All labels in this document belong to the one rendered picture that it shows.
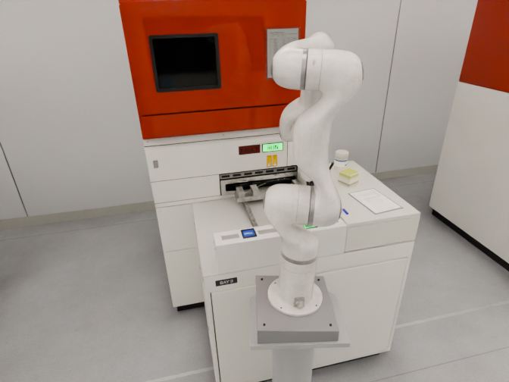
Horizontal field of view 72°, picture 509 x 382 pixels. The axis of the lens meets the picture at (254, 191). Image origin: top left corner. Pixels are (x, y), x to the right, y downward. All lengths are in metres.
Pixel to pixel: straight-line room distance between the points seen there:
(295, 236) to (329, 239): 0.45
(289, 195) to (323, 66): 0.36
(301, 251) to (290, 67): 0.53
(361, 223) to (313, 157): 0.65
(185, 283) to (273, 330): 1.20
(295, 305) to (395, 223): 0.63
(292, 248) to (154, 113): 0.97
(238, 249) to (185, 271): 0.88
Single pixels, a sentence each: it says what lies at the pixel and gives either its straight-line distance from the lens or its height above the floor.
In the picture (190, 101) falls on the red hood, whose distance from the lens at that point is 1.72.
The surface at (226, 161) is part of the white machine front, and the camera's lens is 1.88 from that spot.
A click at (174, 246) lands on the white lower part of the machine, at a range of 2.11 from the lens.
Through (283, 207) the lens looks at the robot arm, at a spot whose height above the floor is 1.26.
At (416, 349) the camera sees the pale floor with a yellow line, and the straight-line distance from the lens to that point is 2.40.
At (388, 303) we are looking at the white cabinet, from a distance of 1.94.
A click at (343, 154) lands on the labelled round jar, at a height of 1.06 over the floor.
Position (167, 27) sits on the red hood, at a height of 1.71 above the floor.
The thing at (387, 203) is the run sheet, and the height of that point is 0.97.
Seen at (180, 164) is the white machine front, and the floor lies 1.06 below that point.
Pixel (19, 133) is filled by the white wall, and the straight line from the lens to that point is 3.57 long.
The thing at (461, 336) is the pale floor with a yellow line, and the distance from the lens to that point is 2.58.
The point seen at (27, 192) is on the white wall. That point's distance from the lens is 3.78.
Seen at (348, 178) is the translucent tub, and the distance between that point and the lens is 1.78.
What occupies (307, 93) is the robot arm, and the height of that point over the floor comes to 1.52.
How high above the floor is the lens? 1.76
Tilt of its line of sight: 27 degrees down
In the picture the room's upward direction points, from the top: 2 degrees counter-clockwise
